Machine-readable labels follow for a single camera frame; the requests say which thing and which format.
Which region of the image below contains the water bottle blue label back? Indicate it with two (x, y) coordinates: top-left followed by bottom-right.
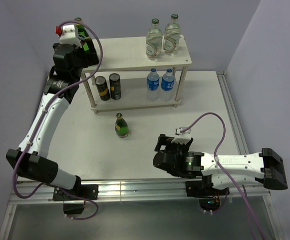
(161, 68), (175, 102)

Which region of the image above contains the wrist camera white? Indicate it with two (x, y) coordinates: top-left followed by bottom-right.
(172, 126), (192, 145)
(55, 24), (82, 48)

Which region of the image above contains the green Perrier bottle front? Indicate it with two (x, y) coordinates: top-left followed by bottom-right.
(75, 23), (90, 52)

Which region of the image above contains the clear glass bottle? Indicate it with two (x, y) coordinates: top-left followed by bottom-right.
(163, 13), (181, 55)
(146, 18), (163, 61)

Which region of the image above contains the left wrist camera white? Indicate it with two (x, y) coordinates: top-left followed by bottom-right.
(55, 24), (82, 48)

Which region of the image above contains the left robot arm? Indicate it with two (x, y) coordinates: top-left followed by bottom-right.
(6, 38), (89, 200)

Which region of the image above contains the white two-tier shelf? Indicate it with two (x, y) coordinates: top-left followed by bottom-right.
(82, 36), (192, 114)

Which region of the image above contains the black can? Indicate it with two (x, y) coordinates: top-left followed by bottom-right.
(109, 73), (121, 100)
(95, 76), (110, 101)

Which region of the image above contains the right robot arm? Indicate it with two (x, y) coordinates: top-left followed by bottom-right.
(153, 133), (288, 195)

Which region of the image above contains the black can left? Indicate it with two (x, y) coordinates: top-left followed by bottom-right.
(95, 76), (110, 101)

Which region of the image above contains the green glass bottle back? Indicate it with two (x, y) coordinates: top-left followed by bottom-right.
(115, 112), (129, 138)

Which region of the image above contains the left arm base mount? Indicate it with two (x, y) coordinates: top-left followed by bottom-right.
(52, 184), (99, 219)

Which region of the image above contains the water bottle blue label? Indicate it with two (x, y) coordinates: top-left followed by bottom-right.
(161, 68), (175, 102)
(147, 68), (160, 101)

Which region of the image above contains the aluminium rail frame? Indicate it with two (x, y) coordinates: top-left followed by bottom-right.
(0, 71), (286, 240)

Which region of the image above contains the water bottle blue label front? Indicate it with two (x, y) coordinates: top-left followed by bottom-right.
(147, 68), (160, 101)

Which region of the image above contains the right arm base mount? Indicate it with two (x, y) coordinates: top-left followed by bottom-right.
(185, 181), (230, 213)

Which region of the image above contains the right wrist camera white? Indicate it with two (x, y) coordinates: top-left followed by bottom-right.
(172, 126), (192, 145)

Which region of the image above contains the black can right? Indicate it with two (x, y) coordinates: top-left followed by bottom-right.
(109, 73), (121, 100)

